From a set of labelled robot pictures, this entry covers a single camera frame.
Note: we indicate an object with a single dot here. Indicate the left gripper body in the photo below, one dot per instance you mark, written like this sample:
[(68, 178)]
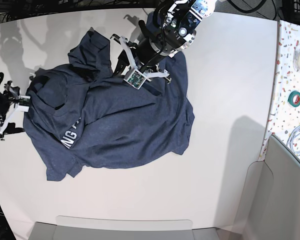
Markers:
[(144, 56)]

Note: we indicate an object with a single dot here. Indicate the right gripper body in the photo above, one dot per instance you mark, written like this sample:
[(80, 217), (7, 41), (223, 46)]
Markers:
[(9, 96)]

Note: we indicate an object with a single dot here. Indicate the dark blue t-shirt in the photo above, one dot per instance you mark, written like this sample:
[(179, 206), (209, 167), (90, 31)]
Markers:
[(81, 115)]

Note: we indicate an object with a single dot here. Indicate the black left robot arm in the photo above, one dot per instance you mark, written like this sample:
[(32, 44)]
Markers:
[(171, 30)]

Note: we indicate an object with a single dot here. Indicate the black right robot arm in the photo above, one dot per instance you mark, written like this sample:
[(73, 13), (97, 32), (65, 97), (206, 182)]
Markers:
[(13, 107)]

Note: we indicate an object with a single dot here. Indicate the grey panel at bottom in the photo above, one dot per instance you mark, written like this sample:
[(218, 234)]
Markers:
[(77, 228)]

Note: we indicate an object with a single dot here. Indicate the grey panel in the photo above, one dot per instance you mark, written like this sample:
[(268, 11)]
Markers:
[(77, 228), (269, 208)]

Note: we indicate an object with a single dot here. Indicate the green tape roll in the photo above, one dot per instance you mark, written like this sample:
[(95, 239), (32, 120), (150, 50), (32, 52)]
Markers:
[(294, 99)]

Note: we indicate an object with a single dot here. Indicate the terrazzo patterned side surface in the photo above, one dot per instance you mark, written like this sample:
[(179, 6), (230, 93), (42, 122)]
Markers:
[(283, 119)]

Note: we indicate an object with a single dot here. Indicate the grey panel at right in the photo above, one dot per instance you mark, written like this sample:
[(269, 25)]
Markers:
[(269, 208)]

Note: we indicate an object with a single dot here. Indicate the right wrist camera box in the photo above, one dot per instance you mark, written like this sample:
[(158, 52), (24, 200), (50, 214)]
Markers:
[(23, 104)]

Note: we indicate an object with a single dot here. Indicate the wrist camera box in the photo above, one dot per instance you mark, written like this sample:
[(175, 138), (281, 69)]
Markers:
[(23, 104), (135, 78)]

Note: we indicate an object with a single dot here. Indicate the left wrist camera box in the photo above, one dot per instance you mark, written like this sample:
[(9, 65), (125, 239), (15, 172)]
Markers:
[(135, 78)]

